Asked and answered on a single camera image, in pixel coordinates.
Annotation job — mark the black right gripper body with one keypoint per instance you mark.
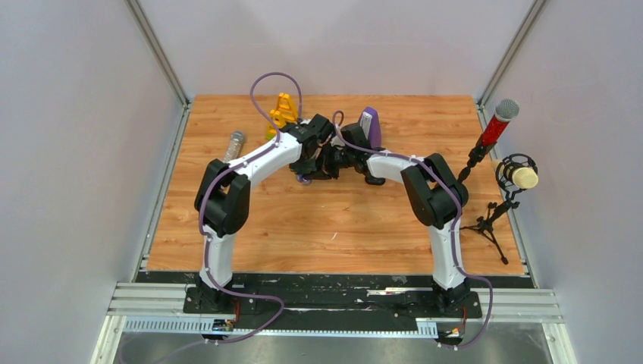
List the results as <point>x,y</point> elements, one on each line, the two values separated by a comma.
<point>343,158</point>

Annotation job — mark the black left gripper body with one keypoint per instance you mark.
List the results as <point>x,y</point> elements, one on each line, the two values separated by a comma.
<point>305,166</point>

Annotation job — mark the purple-grey earbud charging case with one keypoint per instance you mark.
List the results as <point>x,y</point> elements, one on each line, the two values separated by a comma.
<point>301,178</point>

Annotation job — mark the black earbud charging case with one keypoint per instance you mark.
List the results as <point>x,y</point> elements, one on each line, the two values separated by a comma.
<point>374,181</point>

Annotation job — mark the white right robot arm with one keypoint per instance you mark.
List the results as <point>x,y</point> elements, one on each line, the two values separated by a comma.
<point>435,195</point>

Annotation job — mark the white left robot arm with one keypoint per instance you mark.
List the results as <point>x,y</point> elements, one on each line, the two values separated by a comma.
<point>223,198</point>

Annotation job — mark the yellow toy block tower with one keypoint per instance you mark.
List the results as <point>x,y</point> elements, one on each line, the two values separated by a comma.
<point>275,124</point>

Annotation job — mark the purple metronome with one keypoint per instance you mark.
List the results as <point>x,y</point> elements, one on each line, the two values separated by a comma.
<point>369,122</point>

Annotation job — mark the yellow toy block on car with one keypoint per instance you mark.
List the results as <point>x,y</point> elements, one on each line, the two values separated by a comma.
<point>285,111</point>

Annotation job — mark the silver glitter microphone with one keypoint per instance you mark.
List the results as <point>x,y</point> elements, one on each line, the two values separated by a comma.
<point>234,147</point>

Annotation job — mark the red microphone on stand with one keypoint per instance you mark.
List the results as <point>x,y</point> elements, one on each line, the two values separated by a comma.
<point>505,111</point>

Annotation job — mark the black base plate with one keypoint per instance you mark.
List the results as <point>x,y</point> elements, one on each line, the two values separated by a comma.
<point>324,302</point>

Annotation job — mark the beige microphone in shock mount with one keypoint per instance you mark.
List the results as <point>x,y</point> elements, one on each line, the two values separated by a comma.
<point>514,174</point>

